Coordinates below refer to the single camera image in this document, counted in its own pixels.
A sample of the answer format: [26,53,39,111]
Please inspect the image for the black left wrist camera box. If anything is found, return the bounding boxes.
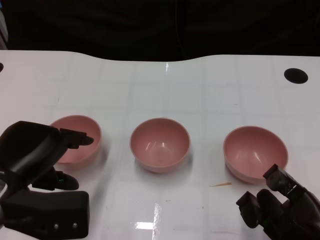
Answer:
[0,190,90,238]

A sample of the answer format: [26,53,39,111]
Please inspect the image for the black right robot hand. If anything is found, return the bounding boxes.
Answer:
[236,163,320,240]

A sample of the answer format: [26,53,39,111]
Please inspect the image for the black backdrop cloth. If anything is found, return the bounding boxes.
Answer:
[0,0,320,62]

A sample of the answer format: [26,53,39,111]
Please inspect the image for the pink plastic bowl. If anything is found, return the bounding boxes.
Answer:
[223,125,290,185]
[129,117,192,174]
[49,114,103,165]

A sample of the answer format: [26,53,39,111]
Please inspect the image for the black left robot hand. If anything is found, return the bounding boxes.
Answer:
[0,120,95,191]

